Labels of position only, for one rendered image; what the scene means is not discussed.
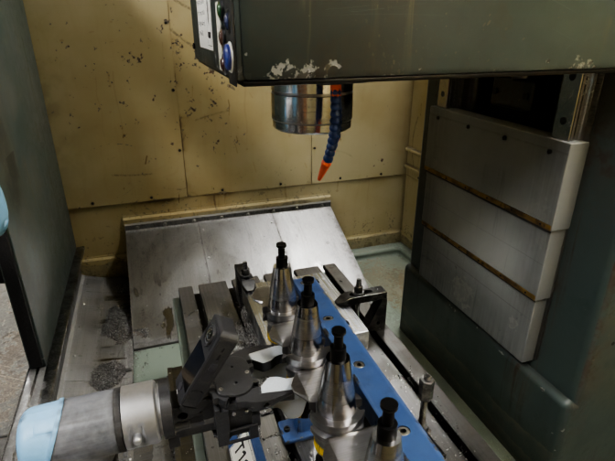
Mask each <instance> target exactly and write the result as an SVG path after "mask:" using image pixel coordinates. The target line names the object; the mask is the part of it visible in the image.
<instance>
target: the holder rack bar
mask: <svg viewBox="0 0 615 461"><path fill-rule="evenodd" d="M312 277H313V278H314V283H313V284H312V291H313V292H314V293H315V297H314V299H315V300H316V301H317V302H318V313H319V321H320V327H321V333H322V334H323V337H324V338H325V345H324V347H326V346H330V344H331V343H333V342H334V336H333V335H332V334H331V329H332V328H333V327H335V326H343V327H345V328H346V335H345V336H343V343H344V344H346V347H347V348H346V352H347V353H348V354H349V355H350V358H351V371H352V378H353V384H354V387H355V392H356V393H358V394H359V395H360V396H361V398H362V401H361V406H360V408H361V410H365V413H364V415H365V417H366V419H367V420H368V422H369V424H370V425H371V426H372V425H375V424H377V423H378V419H379V417H381V416H383V410H382V409H381V407H380V403H381V399H382V398H385V397H391V398H394V399H396V400H397V401H398V410H397V412H396V413H394V418H395V419H396V421H397V422H398V426H397V429H398V430H399V431H400V433H401V436H402V445H403V455H404V461H446V459H445V458H444V457H443V456H442V455H441V453H440V452H439V450H438V449H437V447H436V446H435V444H434V443H433V442H432V440H431V439H430V437H429V436H428V435H427V433H426V431H425V430H424V429H423V427H422V426H421V425H420V423H419V422H418V421H417V419H416V418H415V417H414V415H413V414H412V413H411V411H410V410H409V408H408V407H407V406H406V404H405V402H404V401H403V400H402V398H401V397H400V396H399V394H398V393H397V391H396V390H395V389H394V387H393V385H392V384H391V383H390V381H388V379H387V378H386V377H385V375H384V374H383V372H382V371H381V369H380V368H379V366H378V365H377V364H376V362H375V361H374V360H373V358H372V356H371V355H370V354H369V352H368V351H367V349H366V348H365V347H364V346H363V344H362V343H361V342H360V340H359V339H358V337H357V336H356V335H355V333H354V332H353V331H352V329H351V327H350V326H349V325H348V323H347V322H346V320H345V319H344V318H343V316H342V315H341V313H340V312H339V310H338V309H337V307H336V306H334V304H333V303H332V302H331V300H330V299H329V297H328V296H327V294H326V293H325V291H324V290H323V289H322V287H321V286H320V284H319V283H318V281H317V280H316V278H315V277H314V276H312ZM293 281H294V287H295V289H296V291H297V293H298V295H299V299H301V292H302V291H304V284H303V283H302V278H298V279H294V280H293Z"/></svg>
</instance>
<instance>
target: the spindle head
mask: <svg viewBox="0 0 615 461"><path fill-rule="evenodd" d="M215 2H218V0H210V13H211V26H212V38H213V51H212V50H209V49H206V48H202V47H201V46H200V33H199V22H198V11H197V1H196V0H190V6H191V17H192V27H193V37H194V43H193V44H192V47H193V49H195V58H196V59H198V60H199V62H200V63H202V64H204V65H205V66H207V67H209V68H211V69H213V70H215V71H217V72H219V73H220V74H221V75H223V76H225V77H227V78H228V79H229V71H228V74H227V75H224V74H223V72H222V71H221V70H220V62H219V50H218V37H217V24H216V11H215ZM232 7H233V23H234V39H235V55H236V71H237V83H238V84H240V85H242V86H243V87H257V86H281V85H304V84H328V83H351V82H375V81H398V80H443V79H467V78H490V77H514V76H537V75H561V74H584V73H608V72H615V0H232Z"/></svg>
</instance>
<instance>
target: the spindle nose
mask: <svg viewBox="0 0 615 461"><path fill-rule="evenodd" d="M271 90H272V91H271V107H272V119H273V127H274V128H275V129H276V130H278V131H280V132H284V133H289V134H329V131H330V129H329V126H330V122H329V120H330V117H331V116H330V112H331V109H330V105H331V101H330V97H331V96H330V85H325V86H324V85H319V84H304V85H281V86H271ZM352 90H353V83H352V84H341V101H342V103H341V108H342V111H341V113H342V117H341V120H342V125H341V128H342V130H341V131H342V132H344V131H346V130H348V129H349V128H350V127H351V119H352V106H353V91H352Z"/></svg>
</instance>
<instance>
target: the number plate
mask: <svg viewBox="0 0 615 461"><path fill-rule="evenodd" d="M248 435H249V433H248V432H247V433H243V434H241V435H240V437H239V438H242V437H245V436H248ZM229 450H230V454H231V459H232V461H256V458H255V455H254V450H253V446H252V443H251V439H250V440H246V441H242V442H239V443H235V444H233V445H232V447H231V448H230V449H229Z"/></svg>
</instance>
